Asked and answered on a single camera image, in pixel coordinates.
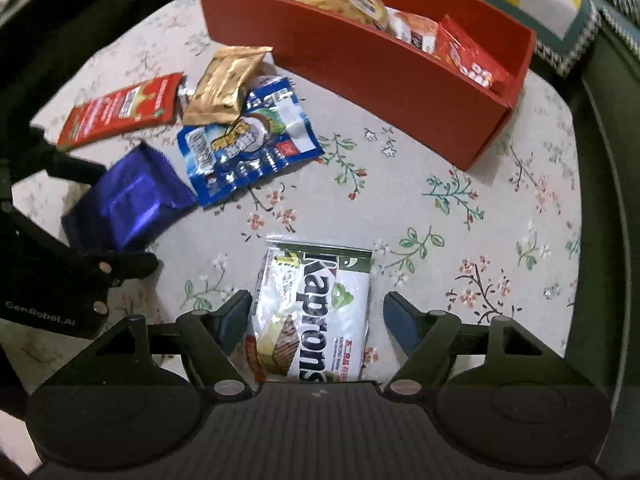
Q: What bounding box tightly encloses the red gummy candy packet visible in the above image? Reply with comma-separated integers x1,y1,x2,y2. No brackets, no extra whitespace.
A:
432,15,511,92

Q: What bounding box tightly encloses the blue houndstooth-trim sofa cover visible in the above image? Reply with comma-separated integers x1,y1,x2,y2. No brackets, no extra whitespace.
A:
612,0,640,36

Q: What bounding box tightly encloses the red green snack packet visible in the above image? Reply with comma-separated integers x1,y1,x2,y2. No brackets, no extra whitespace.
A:
56,72,185,153

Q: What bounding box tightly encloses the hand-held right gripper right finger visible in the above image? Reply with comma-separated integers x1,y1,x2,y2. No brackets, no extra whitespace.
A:
381,291,546,403

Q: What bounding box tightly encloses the green sofa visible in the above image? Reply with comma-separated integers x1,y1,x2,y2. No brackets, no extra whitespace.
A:
530,0,640,411

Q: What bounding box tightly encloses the white noodle snack packet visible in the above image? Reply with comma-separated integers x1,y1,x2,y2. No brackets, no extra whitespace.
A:
387,7,443,53

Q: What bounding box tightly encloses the white green wafer packet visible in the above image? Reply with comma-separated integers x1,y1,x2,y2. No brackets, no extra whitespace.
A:
247,234,375,385

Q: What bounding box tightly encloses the floral tablecloth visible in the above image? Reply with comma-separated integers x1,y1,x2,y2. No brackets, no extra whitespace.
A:
10,0,583,386

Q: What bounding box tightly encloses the red cardboard box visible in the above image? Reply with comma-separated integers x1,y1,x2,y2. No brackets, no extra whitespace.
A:
196,0,537,172

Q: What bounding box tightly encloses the gold brown cracker packet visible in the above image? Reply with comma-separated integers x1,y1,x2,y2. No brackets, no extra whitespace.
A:
181,46,275,126

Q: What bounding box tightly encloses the blue white coconut packet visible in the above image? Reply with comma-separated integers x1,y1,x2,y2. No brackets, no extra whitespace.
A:
177,76,325,208

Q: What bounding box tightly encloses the dark blue foil packet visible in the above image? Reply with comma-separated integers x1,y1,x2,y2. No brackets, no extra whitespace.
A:
61,141,198,256

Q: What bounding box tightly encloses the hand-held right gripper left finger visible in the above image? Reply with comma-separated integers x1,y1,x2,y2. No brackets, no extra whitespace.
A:
95,290,253,403

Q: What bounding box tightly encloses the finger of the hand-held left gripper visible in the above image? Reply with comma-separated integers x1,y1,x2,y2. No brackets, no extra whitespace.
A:
27,127,108,187
75,250,160,288

